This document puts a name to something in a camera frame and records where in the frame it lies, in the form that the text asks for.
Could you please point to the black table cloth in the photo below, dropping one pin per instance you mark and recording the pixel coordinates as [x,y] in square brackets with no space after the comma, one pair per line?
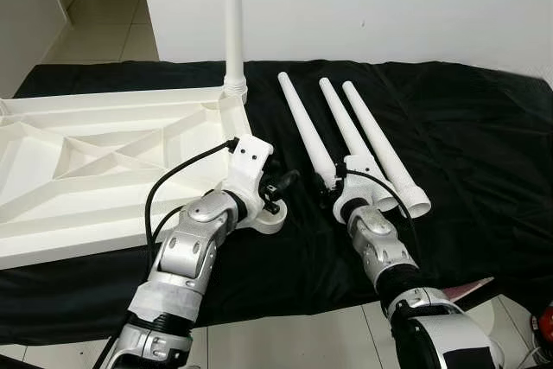
[484,170]

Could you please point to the red black round device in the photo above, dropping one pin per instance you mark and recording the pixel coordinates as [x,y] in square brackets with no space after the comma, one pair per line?
[545,324]

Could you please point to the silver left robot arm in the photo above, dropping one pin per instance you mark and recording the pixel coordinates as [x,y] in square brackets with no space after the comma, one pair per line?
[194,248]

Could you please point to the white plastic table top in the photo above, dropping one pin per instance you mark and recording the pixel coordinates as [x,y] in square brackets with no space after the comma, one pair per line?
[86,205]

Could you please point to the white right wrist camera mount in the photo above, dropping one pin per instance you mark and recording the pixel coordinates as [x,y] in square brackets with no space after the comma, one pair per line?
[359,164]

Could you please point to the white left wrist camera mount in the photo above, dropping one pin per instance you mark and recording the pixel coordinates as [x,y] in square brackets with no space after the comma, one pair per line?
[248,162]

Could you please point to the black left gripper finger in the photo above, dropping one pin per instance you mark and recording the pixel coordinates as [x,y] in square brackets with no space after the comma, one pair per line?
[270,163]
[286,182]

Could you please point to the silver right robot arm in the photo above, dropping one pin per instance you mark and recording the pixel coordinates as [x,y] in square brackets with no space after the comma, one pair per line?
[380,252]

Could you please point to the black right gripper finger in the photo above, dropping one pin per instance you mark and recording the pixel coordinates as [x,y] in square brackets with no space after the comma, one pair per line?
[330,182]

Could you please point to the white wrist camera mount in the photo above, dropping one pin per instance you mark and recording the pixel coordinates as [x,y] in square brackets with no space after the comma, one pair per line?
[359,164]
[248,162]

